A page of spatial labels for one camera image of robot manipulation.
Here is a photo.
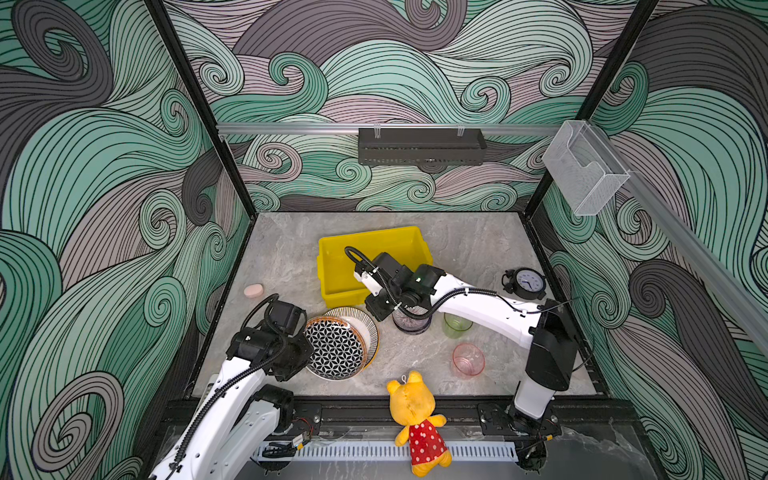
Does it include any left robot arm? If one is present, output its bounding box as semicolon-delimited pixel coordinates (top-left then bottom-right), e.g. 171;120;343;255
148;294;313;479

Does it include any white slotted cable duct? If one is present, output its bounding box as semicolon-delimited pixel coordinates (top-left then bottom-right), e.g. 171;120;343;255
251;441;518;463

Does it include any black alarm clock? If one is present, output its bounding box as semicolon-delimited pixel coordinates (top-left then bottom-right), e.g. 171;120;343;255
502;268;547;300

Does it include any green plastic cup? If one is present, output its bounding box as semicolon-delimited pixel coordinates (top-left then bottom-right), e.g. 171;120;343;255
443;313;474;339

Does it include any clear acrylic wall holder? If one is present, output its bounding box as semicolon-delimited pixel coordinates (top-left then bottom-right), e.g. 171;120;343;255
542;120;630;217

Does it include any purple striped bowl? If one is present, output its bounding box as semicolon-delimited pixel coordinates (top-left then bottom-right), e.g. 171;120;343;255
392;309;432;335

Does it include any white plate black striped rim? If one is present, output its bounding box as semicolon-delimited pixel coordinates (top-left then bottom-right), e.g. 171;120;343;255
325;307;379;369

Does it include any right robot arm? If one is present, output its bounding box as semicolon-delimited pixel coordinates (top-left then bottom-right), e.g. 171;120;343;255
344;246;578;420

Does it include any geometric patterned plate orange rim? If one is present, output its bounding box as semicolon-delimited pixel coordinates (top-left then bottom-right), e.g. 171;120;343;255
304;316;368;381

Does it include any pink soap bar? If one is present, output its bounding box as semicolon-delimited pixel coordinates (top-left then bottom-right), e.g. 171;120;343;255
243;284;265;299

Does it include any yellow plush bear red dress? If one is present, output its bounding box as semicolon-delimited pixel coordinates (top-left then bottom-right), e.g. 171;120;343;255
387;371;453;478

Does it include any yellow plastic bin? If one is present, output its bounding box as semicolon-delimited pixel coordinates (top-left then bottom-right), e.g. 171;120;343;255
316;225;434;308

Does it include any pink plastic cup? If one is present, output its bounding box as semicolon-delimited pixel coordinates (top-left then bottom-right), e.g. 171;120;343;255
451;343;486;378

